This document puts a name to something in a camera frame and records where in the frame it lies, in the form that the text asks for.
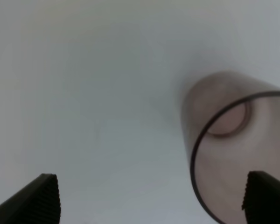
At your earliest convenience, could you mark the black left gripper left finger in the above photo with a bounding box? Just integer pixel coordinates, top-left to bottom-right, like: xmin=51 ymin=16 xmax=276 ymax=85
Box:
xmin=0 ymin=174 xmax=61 ymax=224

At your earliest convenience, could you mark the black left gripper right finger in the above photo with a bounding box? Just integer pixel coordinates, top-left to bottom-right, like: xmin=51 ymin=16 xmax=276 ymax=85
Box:
xmin=242 ymin=171 xmax=280 ymax=224

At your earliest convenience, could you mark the translucent purple plastic cup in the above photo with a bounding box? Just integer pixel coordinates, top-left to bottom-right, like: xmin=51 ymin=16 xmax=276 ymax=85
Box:
xmin=181 ymin=71 xmax=280 ymax=224

